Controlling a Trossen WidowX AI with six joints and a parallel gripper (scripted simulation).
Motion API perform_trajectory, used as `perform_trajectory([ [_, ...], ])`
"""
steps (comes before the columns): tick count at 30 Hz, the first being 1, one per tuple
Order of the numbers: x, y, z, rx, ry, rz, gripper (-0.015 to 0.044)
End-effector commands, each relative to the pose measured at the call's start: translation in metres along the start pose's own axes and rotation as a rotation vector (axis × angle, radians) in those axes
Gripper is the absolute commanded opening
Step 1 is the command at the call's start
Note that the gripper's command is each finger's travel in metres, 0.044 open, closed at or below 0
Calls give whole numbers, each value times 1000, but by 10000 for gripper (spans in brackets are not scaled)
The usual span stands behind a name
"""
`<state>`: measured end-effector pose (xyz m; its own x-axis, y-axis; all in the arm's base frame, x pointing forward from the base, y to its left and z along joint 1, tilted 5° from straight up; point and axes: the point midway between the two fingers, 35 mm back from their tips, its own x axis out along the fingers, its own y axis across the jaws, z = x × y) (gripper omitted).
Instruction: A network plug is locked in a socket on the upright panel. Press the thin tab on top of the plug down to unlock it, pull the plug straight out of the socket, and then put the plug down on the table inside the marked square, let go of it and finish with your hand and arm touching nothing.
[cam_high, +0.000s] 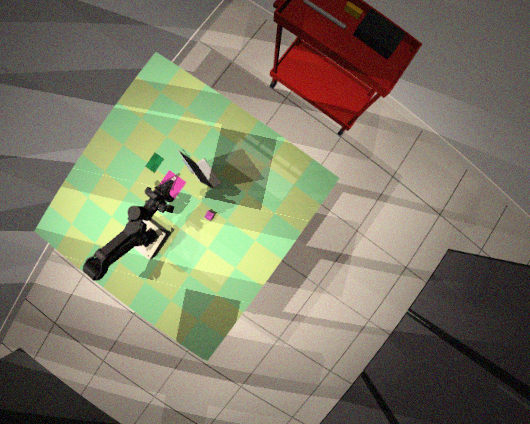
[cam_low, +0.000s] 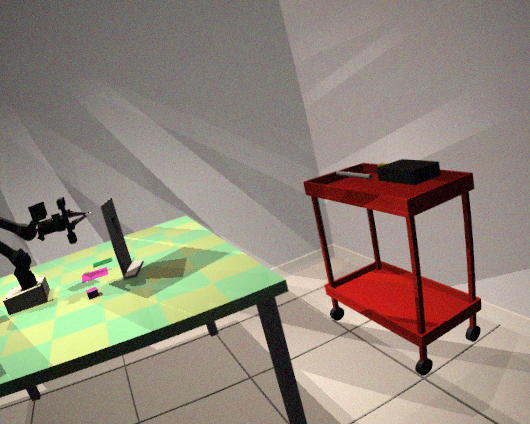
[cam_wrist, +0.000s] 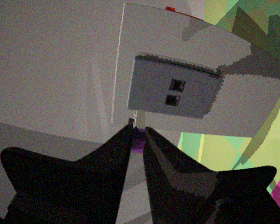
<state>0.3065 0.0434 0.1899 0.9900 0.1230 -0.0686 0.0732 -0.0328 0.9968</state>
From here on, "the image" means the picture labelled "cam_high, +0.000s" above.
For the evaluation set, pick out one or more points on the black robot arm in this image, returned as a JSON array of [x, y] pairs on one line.
[[134, 234]]

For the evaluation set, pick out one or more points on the pink square mat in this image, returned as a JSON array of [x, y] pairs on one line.
[[177, 185]]

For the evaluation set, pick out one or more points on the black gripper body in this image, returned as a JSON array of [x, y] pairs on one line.
[[154, 197]]

